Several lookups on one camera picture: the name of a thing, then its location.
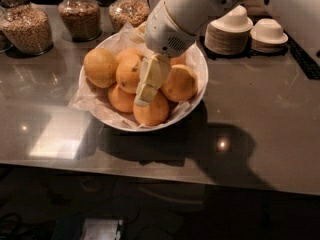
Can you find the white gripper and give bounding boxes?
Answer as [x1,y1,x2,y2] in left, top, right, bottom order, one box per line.
[129,0,196,107]

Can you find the orange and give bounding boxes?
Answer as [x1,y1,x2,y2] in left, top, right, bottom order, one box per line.
[171,53,186,65]
[116,54,141,94]
[133,92,170,126]
[161,64,198,103]
[107,84,135,113]
[83,48,118,88]
[116,48,145,62]

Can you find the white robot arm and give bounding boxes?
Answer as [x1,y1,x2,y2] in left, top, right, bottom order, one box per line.
[135,0,320,107]

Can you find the white bowl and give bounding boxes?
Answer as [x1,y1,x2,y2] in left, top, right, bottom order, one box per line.
[70,44,209,132]

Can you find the right glass cereal jar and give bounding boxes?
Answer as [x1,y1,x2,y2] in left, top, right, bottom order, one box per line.
[109,0,150,32]

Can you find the glass cereal jar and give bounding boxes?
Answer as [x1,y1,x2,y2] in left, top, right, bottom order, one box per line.
[0,0,53,56]
[109,0,150,32]
[58,0,101,41]

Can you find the middle glass cereal jar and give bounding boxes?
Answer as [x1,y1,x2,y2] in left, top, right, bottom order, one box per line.
[58,0,101,41]

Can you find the large stack paper plates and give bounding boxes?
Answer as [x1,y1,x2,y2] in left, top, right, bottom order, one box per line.
[204,5,253,56]

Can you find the small stack paper bowls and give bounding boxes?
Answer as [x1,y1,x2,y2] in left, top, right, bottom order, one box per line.
[250,18,288,54]

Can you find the left glass cereal jar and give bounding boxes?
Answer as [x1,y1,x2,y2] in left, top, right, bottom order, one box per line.
[0,0,53,56]

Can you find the far left glass jar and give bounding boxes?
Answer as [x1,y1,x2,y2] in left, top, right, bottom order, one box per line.
[0,8,12,53]

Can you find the grey box under table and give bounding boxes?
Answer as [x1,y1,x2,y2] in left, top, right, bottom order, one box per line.
[80,218,124,240]

